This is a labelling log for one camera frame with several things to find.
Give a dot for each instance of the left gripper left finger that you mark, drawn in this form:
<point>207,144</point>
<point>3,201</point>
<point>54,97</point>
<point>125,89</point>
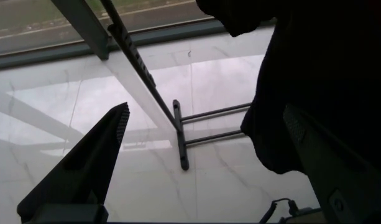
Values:
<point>84,174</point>

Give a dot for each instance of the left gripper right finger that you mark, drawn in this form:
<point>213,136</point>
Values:
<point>348,186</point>

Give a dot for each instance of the black garment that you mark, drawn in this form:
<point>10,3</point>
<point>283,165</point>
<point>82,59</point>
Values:
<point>317,62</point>

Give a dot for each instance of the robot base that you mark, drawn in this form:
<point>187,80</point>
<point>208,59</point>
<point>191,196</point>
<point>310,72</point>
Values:
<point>305,216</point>

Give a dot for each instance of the black clothes rack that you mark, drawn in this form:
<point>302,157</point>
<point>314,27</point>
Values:
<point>181,140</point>

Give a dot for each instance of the window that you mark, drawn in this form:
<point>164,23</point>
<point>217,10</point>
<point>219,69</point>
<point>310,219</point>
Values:
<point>38,28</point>

